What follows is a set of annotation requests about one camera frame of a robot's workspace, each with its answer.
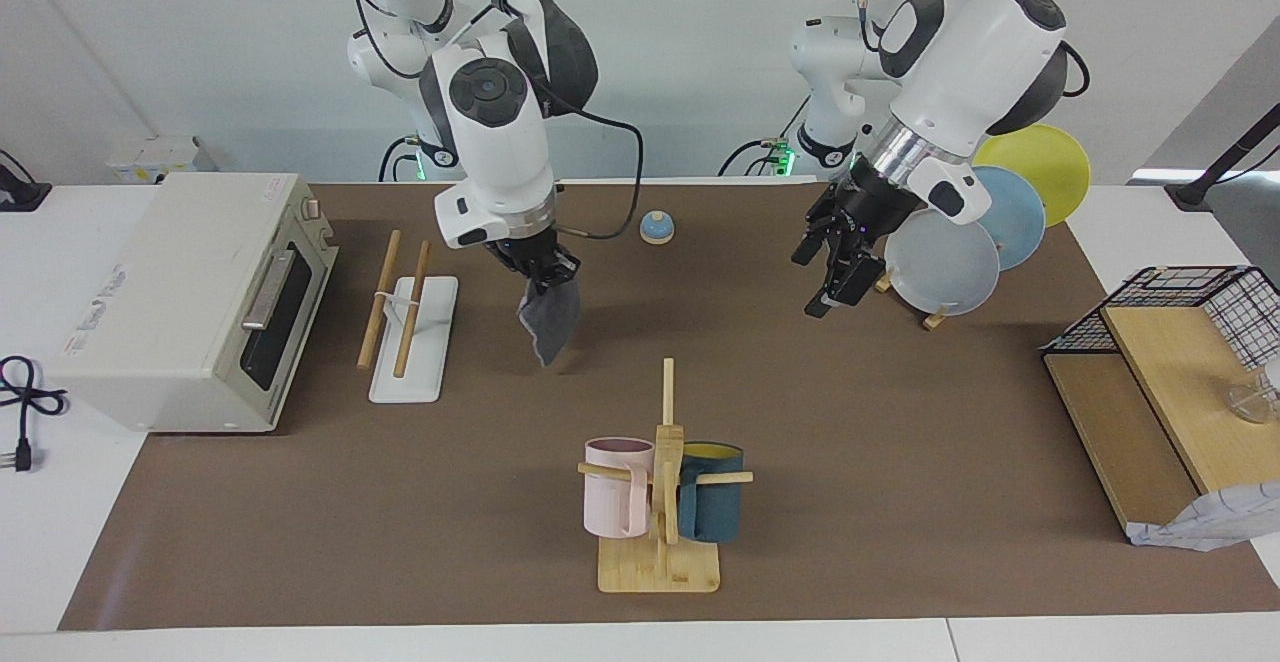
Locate purple and grey towel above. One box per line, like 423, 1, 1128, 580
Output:
516, 270, 583, 368

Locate wooden plate rack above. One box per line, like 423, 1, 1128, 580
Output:
875, 264, 949, 331

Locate white towel rack wooden bars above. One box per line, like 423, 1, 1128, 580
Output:
357, 230, 459, 405

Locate pale grey plate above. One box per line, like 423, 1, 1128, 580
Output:
884, 208, 1001, 317

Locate light blue plate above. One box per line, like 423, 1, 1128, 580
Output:
960, 166, 1047, 272

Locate yellow plate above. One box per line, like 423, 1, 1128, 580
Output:
973, 124, 1092, 228

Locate brown table mat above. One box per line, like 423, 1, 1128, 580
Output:
58, 182, 1280, 631

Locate pink mug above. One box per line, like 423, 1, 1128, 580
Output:
583, 437, 656, 540

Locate dark teal mug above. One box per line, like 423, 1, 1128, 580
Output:
677, 441, 746, 544

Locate wooden mug tree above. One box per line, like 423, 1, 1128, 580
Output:
577, 358, 754, 595

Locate wooden shelf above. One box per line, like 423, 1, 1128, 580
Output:
1043, 304, 1280, 543

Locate black stand with pole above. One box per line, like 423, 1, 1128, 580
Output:
1165, 102, 1280, 211

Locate white toaster oven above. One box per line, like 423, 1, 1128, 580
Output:
45, 172, 339, 435

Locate clear glass flask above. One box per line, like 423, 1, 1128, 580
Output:
1228, 362, 1280, 425

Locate patterned white cloth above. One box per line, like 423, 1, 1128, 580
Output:
1130, 482, 1280, 553

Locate black table clamp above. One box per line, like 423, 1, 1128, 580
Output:
0, 150, 53, 213

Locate black left base cable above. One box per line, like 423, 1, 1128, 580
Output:
718, 92, 811, 179

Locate black base cable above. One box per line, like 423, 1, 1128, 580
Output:
718, 92, 811, 179
378, 135, 421, 183

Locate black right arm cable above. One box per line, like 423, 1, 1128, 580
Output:
315, 0, 646, 241

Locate black right base cable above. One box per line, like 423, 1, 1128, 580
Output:
378, 135, 421, 183

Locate black wire basket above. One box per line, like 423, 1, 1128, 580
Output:
1040, 265, 1280, 368

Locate black power cord with plug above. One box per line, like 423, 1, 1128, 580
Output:
0, 356, 69, 473

